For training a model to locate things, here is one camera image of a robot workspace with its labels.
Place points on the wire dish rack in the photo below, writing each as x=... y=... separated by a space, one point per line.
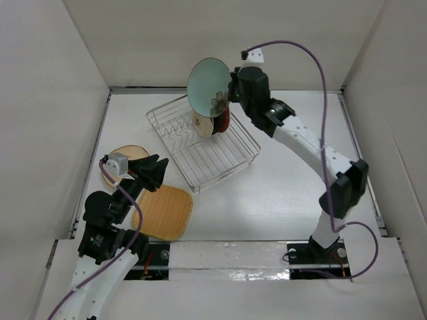
x=202 y=161

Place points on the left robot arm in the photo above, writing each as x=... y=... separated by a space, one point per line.
x=112 y=242

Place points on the woven bamboo square tray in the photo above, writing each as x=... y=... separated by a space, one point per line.
x=166 y=212

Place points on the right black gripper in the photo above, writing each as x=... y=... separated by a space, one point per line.
x=232 y=95

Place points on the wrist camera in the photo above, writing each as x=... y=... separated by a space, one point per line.
x=253 y=57
x=116 y=164

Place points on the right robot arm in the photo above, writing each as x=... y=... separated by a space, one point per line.
x=345 y=179

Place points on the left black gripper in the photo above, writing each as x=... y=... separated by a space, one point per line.
x=148 y=170

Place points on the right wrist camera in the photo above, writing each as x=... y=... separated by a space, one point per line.
x=253 y=57

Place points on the round wooden plate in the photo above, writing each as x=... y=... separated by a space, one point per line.
x=133 y=152

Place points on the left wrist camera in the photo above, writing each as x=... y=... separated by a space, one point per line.
x=116 y=164

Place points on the red and teal floral plate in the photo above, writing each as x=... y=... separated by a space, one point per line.
x=224 y=121

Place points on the small black plate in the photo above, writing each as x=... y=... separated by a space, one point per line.
x=217 y=123

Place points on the gold rimmed cream plate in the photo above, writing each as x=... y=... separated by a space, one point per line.
x=204 y=126

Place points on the light green flower bowl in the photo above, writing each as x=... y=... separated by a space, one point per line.
x=207 y=87

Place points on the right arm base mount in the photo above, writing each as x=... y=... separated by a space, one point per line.
x=307 y=260

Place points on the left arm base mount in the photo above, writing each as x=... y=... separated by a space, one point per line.
x=154 y=267

